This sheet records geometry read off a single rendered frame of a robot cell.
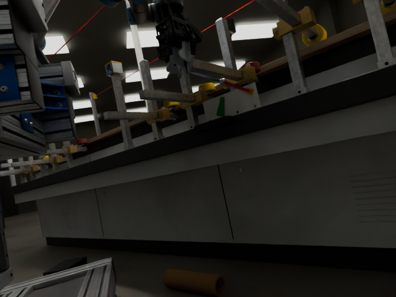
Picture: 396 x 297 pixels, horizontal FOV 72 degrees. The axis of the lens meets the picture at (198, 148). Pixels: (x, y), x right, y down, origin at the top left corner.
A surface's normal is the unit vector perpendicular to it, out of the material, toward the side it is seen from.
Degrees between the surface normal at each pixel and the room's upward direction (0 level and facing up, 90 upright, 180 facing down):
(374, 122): 90
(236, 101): 90
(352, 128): 90
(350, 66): 90
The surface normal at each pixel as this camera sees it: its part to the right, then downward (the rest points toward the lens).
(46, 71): 0.26, -0.11
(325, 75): -0.63, 0.08
